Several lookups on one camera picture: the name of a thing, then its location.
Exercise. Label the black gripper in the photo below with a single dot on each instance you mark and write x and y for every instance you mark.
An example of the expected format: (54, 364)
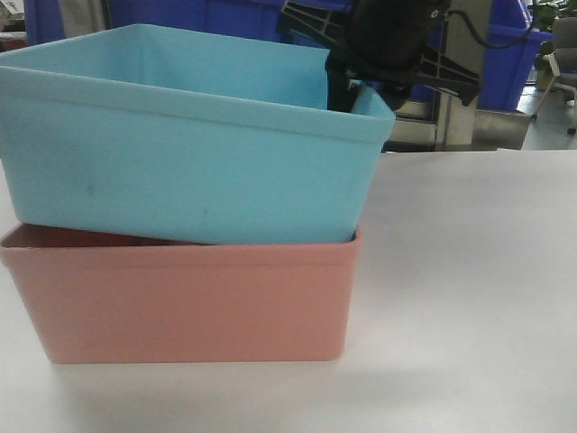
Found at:
(384, 43)

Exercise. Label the light blue plastic box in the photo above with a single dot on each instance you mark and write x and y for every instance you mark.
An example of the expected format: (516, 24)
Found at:
(188, 136)

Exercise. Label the pink plastic box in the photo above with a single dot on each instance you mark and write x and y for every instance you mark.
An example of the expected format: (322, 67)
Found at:
(98, 298)

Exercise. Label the stainless steel shelf rack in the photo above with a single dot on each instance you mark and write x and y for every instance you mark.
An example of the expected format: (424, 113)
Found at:
(444, 123)

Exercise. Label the green potted plant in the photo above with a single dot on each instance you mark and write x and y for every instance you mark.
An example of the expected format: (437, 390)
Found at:
(544, 14)

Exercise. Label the grey office chair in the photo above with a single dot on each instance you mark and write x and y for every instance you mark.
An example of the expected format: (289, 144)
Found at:
(562, 63)

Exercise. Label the large blue storage crate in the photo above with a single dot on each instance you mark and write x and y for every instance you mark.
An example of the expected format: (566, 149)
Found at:
(252, 19)

